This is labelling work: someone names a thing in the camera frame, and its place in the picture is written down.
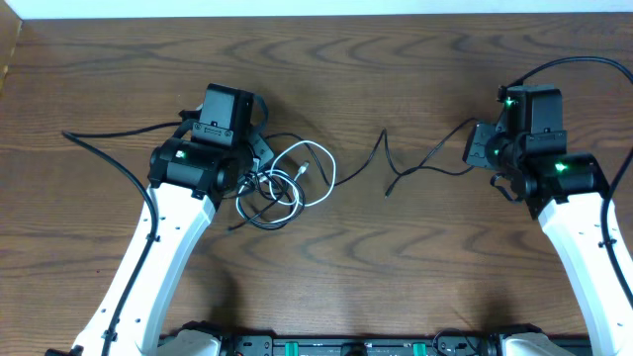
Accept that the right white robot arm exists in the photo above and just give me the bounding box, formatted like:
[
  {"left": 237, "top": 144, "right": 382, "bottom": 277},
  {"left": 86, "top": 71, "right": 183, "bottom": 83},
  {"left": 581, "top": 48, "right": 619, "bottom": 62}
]
[{"left": 463, "top": 84, "right": 632, "bottom": 355}]

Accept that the thin black usb cable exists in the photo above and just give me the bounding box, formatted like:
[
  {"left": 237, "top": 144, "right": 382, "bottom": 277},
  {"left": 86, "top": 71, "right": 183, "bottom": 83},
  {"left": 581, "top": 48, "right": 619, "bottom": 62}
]
[{"left": 226, "top": 117, "right": 479, "bottom": 232}]

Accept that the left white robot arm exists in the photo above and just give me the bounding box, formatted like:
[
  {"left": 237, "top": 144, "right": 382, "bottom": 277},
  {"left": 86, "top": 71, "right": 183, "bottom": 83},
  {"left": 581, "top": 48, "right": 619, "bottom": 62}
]
[{"left": 68, "top": 84, "right": 272, "bottom": 355}]

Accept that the white usb cable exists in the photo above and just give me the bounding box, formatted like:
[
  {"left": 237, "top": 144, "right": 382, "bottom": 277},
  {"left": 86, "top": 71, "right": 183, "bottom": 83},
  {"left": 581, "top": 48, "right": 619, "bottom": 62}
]
[{"left": 234, "top": 139, "right": 338, "bottom": 226}]

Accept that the cardboard box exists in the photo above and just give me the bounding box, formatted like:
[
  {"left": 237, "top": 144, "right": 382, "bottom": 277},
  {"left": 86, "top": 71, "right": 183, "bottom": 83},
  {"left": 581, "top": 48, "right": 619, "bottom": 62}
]
[{"left": 0, "top": 0, "right": 23, "bottom": 86}]

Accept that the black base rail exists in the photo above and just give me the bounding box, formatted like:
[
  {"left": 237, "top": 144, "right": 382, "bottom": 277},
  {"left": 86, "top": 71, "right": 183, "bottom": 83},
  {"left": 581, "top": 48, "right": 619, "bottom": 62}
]
[{"left": 156, "top": 321, "right": 593, "bottom": 356}]

